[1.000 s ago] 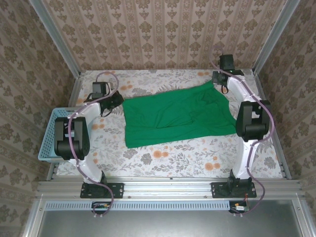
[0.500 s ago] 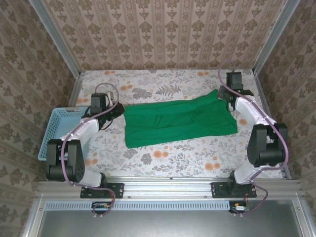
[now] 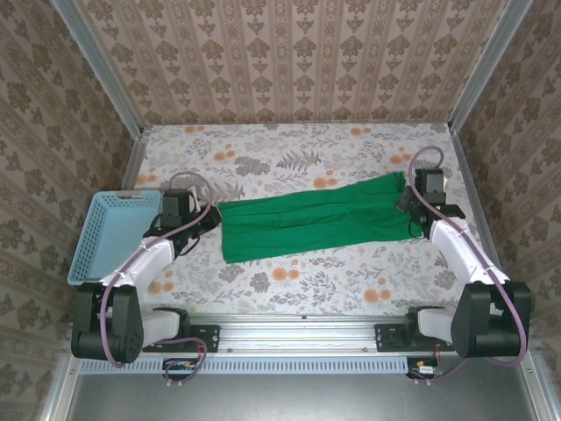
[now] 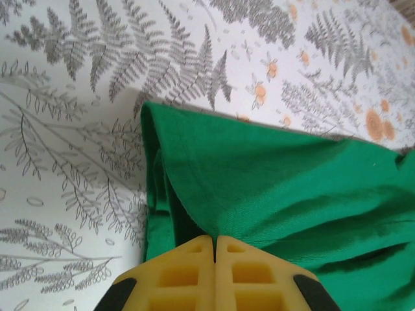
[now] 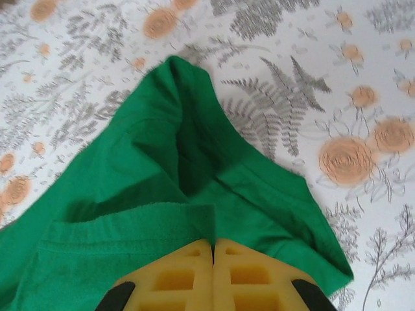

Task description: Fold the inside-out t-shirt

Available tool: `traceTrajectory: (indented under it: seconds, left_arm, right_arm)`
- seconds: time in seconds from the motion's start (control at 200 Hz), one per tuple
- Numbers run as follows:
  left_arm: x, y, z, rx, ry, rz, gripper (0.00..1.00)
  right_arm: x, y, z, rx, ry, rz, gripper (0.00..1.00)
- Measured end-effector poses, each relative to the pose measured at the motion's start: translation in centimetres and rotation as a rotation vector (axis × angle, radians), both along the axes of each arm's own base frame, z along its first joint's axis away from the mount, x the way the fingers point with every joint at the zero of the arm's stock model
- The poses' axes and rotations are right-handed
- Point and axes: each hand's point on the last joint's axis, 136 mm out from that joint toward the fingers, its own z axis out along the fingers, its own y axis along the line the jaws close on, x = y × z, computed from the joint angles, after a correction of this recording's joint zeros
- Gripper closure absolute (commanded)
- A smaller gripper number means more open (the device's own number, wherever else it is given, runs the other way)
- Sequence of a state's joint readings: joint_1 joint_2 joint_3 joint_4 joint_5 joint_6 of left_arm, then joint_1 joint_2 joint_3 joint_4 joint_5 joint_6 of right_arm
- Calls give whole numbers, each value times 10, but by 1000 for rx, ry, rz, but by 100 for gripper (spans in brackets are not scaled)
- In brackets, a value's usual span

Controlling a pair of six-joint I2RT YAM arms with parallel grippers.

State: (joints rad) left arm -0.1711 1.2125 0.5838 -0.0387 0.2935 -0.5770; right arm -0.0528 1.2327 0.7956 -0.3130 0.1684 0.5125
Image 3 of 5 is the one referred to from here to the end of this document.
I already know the small circuit board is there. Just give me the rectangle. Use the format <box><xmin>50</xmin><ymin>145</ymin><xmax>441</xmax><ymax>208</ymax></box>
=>
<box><xmin>406</xmin><ymin>357</ymin><xmax>442</xmax><ymax>379</ymax></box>
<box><xmin>162</xmin><ymin>358</ymin><xmax>198</xmax><ymax>381</ymax></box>

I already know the light blue plastic basket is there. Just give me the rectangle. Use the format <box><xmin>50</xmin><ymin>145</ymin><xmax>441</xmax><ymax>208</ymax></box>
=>
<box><xmin>67</xmin><ymin>189</ymin><xmax>164</xmax><ymax>284</ymax></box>

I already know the long aluminium mounting rail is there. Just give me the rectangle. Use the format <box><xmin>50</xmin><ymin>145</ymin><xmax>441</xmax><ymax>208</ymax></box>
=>
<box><xmin>65</xmin><ymin>313</ymin><xmax>538</xmax><ymax>352</ymax></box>

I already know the slotted grey cable duct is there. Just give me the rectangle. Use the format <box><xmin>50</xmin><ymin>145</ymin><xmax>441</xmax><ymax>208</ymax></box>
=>
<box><xmin>78</xmin><ymin>355</ymin><xmax>411</xmax><ymax>375</ymax></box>

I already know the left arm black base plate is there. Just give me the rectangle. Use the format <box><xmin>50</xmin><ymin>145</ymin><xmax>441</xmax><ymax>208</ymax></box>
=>
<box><xmin>141</xmin><ymin>324</ymin><xmax>220</xmax><ymax>353</ymax></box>

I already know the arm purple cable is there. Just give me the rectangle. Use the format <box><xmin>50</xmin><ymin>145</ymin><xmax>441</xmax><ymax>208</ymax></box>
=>
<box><xmin>99</xmin><ymin>171</ymin><xmax>216</xmax><ymax>389</ymax></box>
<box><xmin>408</xmin><ymin>146</ymin><xmax>529</xmax><ymax>386</ymax></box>

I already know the green t-shirt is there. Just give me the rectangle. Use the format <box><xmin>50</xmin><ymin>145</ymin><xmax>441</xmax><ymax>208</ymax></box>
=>
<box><xmin>217</xmin><ymin>171</ymin><xmax>423</xmax><ymax>264</ymax></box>

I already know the left arm thin black wire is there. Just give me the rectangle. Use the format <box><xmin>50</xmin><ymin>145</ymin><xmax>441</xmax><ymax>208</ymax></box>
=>
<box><xmin>174</xmin><ymin>231</ymin><xmax>199</xmax><ymax>259</ymax></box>

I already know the short aluminium frame bar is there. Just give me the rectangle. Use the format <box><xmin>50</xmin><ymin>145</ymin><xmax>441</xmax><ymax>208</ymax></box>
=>
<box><xmin>516</xmin><ymin>354</ymin><xmax>561</xmax><ymax>421</ymax></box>
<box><xmin>37</xmin><ymin>354</ymin><xmax>82</xmax><ymax>421</ymax></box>

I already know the tall aluminium frame post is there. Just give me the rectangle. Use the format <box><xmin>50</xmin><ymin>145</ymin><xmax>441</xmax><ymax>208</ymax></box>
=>
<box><xmin>50</xmin><ymin>0</ymin><xmax>145</xmax><ymax>139</ymax></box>
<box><xmin>447</xmin><ymin>0</ymin><xmax>535</xmax><ymax>132</ymax></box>

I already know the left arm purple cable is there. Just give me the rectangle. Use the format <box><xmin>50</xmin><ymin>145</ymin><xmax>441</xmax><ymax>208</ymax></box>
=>
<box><xmin>99</xmin><ymin>171</ymin><xmax>216</xmax><ymax>389</ymax></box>

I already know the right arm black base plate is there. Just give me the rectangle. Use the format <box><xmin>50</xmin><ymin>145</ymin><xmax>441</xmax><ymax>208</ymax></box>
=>
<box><xmin>374</xmin><ymin>323</ymin><xmax>456</xmax><ymax>353</ymax></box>

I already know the floral table cloth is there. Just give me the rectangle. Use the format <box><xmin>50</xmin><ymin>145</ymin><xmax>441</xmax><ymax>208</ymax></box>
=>
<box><xmin>99</xmin><ymin>123</ymin><xmax>503</xmax><ymax>317</ymax></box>

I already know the grey metal sheet panel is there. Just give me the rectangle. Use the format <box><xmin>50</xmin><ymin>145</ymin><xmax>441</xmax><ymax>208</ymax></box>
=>
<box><xmin>65</xmin><ymin>355</ymin><xmax>543</xmax><ymax>421</ymax></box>

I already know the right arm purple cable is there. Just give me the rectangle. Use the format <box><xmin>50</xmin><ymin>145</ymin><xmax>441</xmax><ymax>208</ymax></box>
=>
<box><xmin>408</xmin><ymin>146</ymin><xmax>529</xmax><ymax>386</ymax></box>

